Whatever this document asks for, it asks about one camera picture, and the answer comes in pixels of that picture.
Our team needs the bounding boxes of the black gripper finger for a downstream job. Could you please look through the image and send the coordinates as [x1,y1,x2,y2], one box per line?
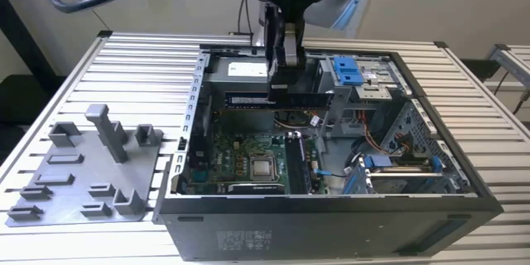
[263,3,287,88]
[267,24,307,105]

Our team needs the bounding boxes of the grey power supply unit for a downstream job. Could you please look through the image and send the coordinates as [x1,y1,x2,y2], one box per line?
[204,56,283,134]

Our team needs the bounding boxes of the blue drive latch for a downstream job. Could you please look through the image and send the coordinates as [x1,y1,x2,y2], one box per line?
[332,56,363,88]

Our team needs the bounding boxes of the grey drive cage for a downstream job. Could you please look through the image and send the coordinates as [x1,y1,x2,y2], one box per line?
[306,55,414,137]

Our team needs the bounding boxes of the silver CPU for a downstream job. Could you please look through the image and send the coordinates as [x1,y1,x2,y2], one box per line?
[252,159,275,176]

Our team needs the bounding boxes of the metal socket cover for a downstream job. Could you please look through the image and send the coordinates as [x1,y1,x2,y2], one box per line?
[247,152,278,182]

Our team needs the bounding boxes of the green motherboard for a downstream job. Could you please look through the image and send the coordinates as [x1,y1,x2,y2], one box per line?
[184,131,328,196]

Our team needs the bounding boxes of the hard disk in blue carrier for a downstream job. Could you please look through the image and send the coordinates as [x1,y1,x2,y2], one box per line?
[343,153,459,196]

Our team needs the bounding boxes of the black graphics card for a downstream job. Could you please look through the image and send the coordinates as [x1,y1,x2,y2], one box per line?
[184,180,287,195]

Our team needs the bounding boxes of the perforated grey disk bay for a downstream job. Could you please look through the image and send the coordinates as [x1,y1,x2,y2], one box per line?
[378,99,471,190]

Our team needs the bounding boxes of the black PC case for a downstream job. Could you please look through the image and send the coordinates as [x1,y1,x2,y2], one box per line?
[151,43,505,262]

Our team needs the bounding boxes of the grey parts rack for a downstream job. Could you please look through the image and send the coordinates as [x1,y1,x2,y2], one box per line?
[5,103,166,227]

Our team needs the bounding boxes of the aluminium slat side table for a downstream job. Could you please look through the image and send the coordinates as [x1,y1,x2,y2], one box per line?
[483,43,530,92]

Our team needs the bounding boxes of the black slanted pole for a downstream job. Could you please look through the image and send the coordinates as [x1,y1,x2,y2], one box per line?
[0,0,57,76]

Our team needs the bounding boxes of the black bulky object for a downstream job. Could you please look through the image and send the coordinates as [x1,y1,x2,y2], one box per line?
[0,74,63,125]

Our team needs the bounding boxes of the power supply wire bundle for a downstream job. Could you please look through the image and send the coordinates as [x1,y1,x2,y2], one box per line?
[272,110,322,129]

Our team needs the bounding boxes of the orange red wire bundle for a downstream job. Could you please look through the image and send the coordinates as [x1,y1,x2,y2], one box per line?
[359,106,411,155]

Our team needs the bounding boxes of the black cable bundle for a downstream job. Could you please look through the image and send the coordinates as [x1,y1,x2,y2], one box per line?
[350,139,374,169]

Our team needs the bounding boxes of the blue SATA wire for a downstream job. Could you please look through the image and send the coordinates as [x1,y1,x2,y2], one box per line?
[312,168,354,179]

